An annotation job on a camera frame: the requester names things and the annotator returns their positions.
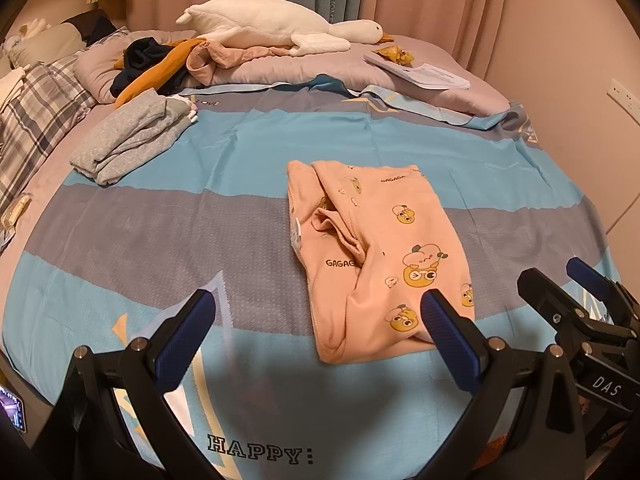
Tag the orange and navy clothes pile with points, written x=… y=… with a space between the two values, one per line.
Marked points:
x=150 y=77

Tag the beige grey pillow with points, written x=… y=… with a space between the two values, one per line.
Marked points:
x=45 y=45

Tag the small snack packet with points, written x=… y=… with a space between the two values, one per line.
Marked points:
x=15 y=212

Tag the plaid pillow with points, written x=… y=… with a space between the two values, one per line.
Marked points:
x=35 y=110

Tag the white plush toy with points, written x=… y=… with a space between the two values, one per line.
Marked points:
x=30 y=27

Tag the pink mattress sheet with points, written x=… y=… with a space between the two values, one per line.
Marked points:
x=60 y=160

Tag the dark cloth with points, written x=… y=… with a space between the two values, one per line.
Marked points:
x=140 y=52

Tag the blue grey striped bedsheet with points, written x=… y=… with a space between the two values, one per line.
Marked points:
x=200 y=240

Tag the yellow crumpled wrapper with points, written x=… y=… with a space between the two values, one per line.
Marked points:
x=395 y=55

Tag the dusty pink garment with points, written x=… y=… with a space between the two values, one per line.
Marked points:
x=225 y=57

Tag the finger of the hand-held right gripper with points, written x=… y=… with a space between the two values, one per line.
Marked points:
x=590 y=275
x=545 y=295

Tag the white paper sheet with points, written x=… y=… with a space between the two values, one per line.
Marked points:
x=435 y=75

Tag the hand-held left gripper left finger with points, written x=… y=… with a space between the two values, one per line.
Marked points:
x=185 y=340

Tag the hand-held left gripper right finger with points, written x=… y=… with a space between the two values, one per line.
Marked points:
x=450 y=345

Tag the grey folded clothes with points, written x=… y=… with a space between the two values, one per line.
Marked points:
x=125 y=135

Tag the white wall socket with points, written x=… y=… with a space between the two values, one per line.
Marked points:
x=624 y=95

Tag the dark pillow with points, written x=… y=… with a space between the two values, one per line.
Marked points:
x=92 y=27

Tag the small lit screen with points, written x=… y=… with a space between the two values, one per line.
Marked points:
x=12 y=407

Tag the pink printed baby shirt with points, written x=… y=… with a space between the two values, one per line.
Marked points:
x=400 y=240

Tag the white goose plush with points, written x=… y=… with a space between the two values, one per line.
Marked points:
x=260 y=25

